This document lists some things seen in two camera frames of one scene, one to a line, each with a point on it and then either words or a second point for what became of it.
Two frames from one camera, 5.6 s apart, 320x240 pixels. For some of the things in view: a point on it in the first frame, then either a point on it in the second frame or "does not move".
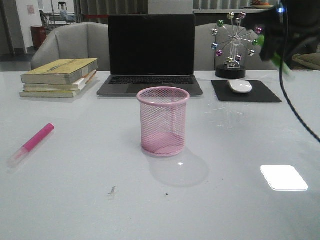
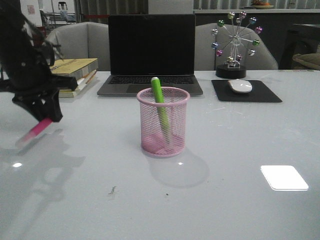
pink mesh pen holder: [163, 117] does not move
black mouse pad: [259, 93] does not move
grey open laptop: [147, 51] does not move
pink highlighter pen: [30, 144] to [41, 126]
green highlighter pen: [276, 57] to [159, 96]
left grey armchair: [81, 40] does not move
